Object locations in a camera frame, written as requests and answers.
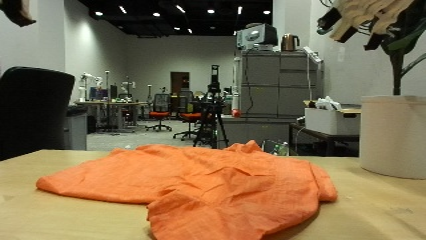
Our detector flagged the orange button shirt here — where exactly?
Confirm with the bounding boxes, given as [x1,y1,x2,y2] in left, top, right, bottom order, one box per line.
[36,139,339,240]

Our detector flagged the black office chair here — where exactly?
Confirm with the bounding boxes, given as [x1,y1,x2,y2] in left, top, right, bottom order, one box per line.
[0,65,77,162]

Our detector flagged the light wooden lab desk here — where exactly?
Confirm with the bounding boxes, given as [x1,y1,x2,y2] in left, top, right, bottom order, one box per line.
[74,100,150,134]

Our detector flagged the brown door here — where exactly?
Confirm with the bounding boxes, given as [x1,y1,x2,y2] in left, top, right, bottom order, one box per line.
[170,71,191,96]

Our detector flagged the orange seat office chair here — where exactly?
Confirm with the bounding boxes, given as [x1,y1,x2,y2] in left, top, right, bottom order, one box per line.
[145,93,174,132]
[171,89,203,141]

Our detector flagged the grey boxy monitor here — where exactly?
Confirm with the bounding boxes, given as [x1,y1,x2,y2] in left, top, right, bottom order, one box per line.
[235,22,279,51]

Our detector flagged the tall grey filing cabinet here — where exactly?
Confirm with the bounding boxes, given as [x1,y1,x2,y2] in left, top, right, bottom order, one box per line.
[238,49,325,118]

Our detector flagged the copper kettle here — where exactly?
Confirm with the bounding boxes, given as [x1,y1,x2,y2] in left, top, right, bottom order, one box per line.
[281,33,301,52]

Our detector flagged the low grey cabinet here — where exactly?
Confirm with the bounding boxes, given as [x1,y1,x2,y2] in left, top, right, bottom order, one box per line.
[219,114,298,148]

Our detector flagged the white power strip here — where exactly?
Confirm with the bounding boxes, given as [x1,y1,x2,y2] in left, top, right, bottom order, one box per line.
[302,45,323,64]

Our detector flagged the green bottles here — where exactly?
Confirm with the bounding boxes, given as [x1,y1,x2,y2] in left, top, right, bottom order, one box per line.
[263,139,290,157]

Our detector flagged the white crumpled bags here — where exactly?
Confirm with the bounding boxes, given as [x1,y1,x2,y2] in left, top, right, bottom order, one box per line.
[313,95,343,111]

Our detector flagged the white storage box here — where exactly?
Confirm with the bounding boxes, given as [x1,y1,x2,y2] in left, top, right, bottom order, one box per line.
[303,107,362,136]

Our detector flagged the green leafy plant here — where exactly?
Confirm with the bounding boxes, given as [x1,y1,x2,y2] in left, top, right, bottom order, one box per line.
[380,0,426,97]

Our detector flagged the white cylindrical plant pot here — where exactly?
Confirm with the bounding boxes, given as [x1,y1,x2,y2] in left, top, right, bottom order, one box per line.
[358,95,426,180]

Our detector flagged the grey pedestal drawer unit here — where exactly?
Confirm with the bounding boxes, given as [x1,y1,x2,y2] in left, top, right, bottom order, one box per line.
[65,105,89,151]

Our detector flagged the black camera tripod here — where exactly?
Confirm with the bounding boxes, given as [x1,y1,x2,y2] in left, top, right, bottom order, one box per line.
[191,64,230,150]

